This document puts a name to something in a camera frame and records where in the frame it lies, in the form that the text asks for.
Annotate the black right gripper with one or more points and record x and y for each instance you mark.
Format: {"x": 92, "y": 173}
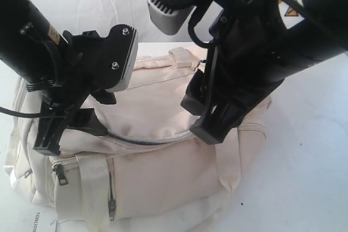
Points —
{"x": 247, "y": 59}

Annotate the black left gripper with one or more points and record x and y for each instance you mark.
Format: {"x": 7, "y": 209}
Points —
{"x": 68, "y": 83}

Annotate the cream duffel bag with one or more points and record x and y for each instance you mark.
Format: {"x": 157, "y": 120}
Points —
{"x": 149, "y": 173}

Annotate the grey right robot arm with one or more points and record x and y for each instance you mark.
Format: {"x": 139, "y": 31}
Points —
{"x": 324, "y": 39}

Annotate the white printed paper sheet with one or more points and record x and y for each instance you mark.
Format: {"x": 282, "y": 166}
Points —
{"x": 45, "y": 221}

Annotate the white backdrop curtain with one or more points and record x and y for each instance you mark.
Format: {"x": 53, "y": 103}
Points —
{"x": 95, "y": 3}

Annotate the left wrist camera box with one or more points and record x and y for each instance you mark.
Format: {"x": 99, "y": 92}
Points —
{"x": 118, "y": 54}

